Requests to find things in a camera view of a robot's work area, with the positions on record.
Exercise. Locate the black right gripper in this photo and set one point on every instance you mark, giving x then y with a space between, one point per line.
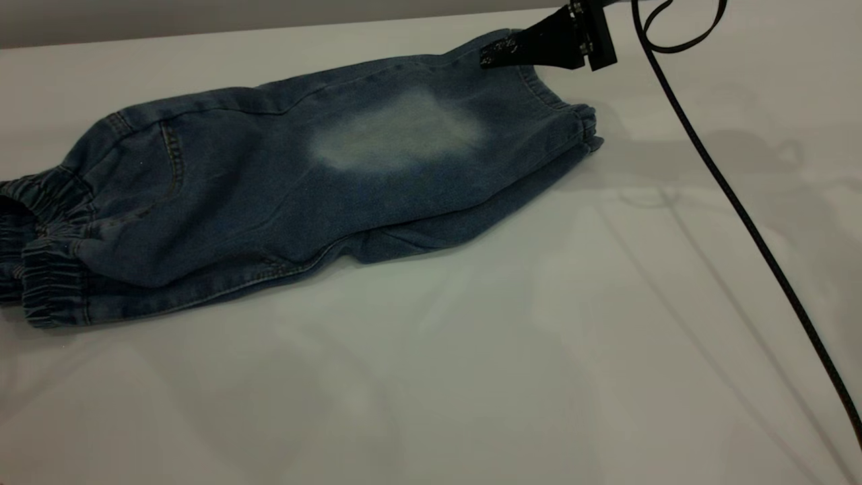
596 34

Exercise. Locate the blue denim shorts basketball print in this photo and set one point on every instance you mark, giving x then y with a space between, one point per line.
269 175

